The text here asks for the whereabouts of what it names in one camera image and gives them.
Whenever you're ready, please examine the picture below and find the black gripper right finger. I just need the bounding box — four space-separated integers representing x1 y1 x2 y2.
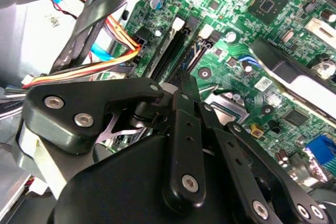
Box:
198 101 329 224

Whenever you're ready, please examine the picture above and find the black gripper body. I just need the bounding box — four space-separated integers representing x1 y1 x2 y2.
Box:
54 134 249 224

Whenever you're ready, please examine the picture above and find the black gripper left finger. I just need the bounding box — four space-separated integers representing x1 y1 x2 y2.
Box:
22 69 207 209

